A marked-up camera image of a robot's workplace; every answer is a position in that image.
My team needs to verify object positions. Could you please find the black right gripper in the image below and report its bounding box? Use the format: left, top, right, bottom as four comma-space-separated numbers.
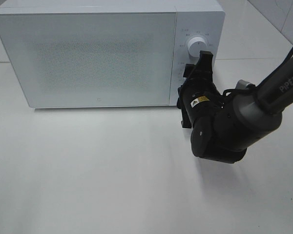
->
177, 50, 222, 129

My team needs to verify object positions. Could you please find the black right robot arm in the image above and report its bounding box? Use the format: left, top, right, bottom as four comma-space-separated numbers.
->
177, 47, 293, 164

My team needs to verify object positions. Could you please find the upper white microwave knob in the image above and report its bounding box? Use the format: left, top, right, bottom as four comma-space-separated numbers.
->
186, 35, 207, 58

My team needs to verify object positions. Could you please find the white microwave oven body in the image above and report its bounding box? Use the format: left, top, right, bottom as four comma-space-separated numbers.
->
0, 0, 225, 108

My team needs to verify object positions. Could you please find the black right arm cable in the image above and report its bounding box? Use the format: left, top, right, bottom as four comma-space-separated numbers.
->
222, 34, 293, 108

